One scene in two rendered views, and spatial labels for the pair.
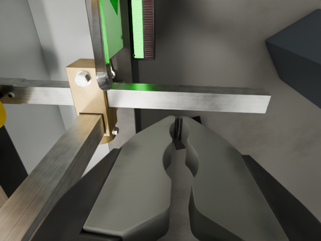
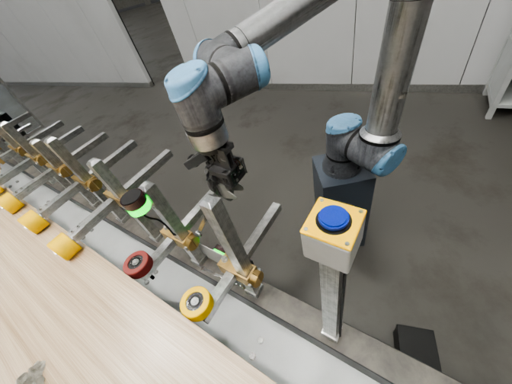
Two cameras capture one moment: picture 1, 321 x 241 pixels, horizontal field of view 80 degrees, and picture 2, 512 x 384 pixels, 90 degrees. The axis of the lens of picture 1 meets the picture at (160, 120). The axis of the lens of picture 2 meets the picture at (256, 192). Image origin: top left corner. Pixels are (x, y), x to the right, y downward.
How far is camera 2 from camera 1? 0.73 m
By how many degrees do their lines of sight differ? 71
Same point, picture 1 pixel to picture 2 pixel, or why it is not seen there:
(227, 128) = (420, 304)
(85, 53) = (232, 315)
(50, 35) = (210, 330)
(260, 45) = not seen: hidden behind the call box
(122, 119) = (276, 299)
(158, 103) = (254, 239)
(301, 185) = not seen: outside the picture
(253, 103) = (273, 207)
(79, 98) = (230, 267)
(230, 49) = not seen: hidden behind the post
